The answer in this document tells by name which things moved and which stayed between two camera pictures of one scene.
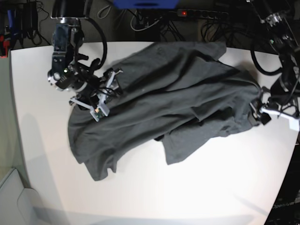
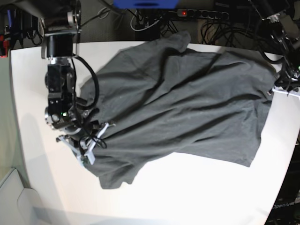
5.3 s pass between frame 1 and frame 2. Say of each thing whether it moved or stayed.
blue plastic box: stayed
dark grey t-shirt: moved
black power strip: stayed
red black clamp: stayed
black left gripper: moved
